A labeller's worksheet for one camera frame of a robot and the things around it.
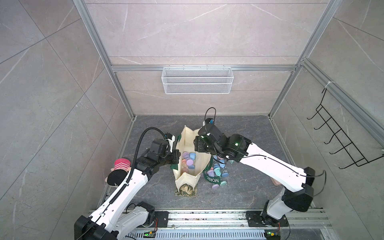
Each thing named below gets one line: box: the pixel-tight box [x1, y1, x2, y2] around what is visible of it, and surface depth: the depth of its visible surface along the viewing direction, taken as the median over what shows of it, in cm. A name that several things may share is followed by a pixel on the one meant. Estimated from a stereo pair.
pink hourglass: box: [181, 158, 188, 174], surface depth 92 cm
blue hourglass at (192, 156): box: [188, 151, 196, 170], surface depth 95 cm
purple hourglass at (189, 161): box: [182, 151, 194, 166], surface depth 90 cm
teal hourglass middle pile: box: [214, 167, 222, 177], surface depth 89 cm
